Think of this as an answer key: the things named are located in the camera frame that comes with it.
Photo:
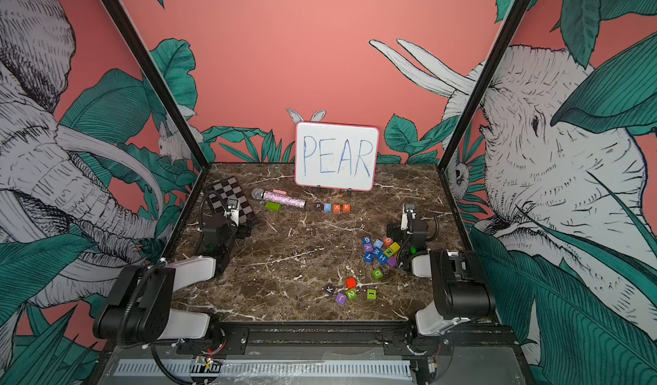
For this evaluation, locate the green rectangular block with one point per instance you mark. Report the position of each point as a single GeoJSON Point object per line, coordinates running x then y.
{"type": "Point", "coordinates": [273, 206]}

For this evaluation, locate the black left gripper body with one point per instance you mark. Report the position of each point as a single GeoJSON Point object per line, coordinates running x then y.
{"type": "Point", "coordinates": [238, 232]}

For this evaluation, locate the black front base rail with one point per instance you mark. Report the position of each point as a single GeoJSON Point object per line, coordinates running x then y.
{"type": "Point", "coordinates": [396, 338]}

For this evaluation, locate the pink framed whiteboard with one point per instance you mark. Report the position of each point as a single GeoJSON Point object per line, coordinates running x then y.
{"type": "Point", "coordinates": [335, 156]}

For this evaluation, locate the red letter block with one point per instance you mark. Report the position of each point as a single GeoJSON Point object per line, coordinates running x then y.
{"type": "Point", "coordinates": [351, 283]}

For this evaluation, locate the black frame post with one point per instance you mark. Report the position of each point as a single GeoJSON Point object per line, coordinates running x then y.
{"type": "Point", "coordinates": [508, 28]}
{"type": "Point", "coordinates": [144, 58]}

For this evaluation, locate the purple glitter microphone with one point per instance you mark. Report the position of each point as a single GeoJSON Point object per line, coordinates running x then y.
{"type": "Point", "coordinates": [278, 198]}

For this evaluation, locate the black white checkered board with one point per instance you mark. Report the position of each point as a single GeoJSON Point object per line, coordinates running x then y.
{"type": "Point", "coordinates": [229, 190]}

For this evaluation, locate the black frame post right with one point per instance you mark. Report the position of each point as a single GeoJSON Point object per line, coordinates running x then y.
{"type": "Point", "coordinates": [508, 28]}

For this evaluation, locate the green N letter block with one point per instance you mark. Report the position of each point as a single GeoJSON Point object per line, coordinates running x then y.
{"type": "Point", "coordinates": [351, 294]}

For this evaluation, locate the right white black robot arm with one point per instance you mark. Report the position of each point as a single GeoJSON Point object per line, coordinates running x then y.
{"type": "Point", "coordinates": [461, 292]}

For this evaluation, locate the black frame post left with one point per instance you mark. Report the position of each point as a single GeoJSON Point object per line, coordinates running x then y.
{"type": "Point", "coordinates": [144, 58]}

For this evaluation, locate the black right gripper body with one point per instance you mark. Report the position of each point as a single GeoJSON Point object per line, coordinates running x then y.
{"type": "Point", "coordinates": [400, 235]}

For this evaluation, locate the yellow green N block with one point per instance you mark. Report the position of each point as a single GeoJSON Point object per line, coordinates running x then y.
{"type": "Point", "coordinates": [392, 250]}

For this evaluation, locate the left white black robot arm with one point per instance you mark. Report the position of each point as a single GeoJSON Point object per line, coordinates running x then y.
{"type": "Point", "coordinates": [139, 311]}

